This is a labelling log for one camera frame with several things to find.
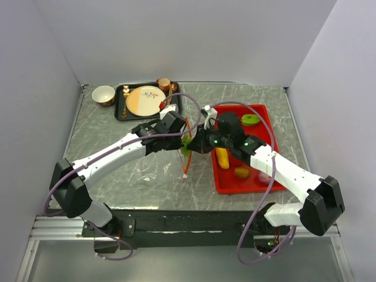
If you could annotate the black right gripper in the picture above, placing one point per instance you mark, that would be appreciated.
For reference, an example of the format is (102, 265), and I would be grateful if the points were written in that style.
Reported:
(199, 143)

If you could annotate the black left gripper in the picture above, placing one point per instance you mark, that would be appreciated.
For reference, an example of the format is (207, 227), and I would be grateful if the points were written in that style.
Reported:
(177, 144)

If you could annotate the green grape bunch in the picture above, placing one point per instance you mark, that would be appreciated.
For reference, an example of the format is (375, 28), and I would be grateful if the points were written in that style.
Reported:
(186, 139)

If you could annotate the clear zip bag orange zipper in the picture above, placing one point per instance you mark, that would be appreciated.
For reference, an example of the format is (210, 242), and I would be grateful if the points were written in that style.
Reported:
(163, 166)

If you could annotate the pink red peach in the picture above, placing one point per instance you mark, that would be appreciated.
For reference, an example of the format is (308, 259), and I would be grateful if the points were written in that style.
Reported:
(264, 178)

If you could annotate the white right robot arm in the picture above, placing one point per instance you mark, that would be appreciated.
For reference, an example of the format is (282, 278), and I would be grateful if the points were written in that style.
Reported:
(320, 202)

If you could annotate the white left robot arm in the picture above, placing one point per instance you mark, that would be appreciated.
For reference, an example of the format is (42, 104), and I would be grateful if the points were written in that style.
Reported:
(71, 181)

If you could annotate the orange cream plate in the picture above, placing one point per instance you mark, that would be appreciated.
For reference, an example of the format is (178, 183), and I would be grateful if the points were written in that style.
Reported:
(145, 100)

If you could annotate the gold spoon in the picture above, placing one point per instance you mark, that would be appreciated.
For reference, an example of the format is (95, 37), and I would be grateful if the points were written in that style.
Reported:
(172, 88)

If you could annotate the small orange cup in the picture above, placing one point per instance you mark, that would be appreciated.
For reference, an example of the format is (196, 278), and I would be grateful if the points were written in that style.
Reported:
(163, 83)

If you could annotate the red plastic tray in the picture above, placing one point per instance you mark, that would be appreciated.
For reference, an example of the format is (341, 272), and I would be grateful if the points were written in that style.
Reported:
(226, 182)

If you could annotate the black serving tray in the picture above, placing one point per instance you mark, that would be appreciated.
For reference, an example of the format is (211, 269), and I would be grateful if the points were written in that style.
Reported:
(119, 102)

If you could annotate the yellow brown mango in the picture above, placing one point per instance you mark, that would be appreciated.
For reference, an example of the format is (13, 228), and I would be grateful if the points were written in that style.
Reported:
(241, 172)

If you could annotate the green apple slice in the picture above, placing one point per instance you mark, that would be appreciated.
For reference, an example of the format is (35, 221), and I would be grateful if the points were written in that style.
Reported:
(250, 120)

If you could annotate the gold fork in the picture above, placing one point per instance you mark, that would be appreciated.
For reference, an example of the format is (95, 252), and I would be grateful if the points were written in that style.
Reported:
(126, 92)

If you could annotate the white orange bowl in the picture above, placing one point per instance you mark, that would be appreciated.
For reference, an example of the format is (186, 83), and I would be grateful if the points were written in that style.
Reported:
(104, 95)

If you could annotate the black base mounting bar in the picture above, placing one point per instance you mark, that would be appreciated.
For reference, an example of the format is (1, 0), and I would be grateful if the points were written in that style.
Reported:
(177, 228)

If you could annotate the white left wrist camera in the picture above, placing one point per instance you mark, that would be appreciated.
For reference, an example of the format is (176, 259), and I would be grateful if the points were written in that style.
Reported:
(167, 107)

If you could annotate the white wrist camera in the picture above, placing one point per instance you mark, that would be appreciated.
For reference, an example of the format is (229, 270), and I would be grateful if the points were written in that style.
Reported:
(167, 107)
(209, 113)

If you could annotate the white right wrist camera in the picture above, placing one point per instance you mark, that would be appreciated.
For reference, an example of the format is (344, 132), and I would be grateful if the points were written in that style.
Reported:
(209, 113)

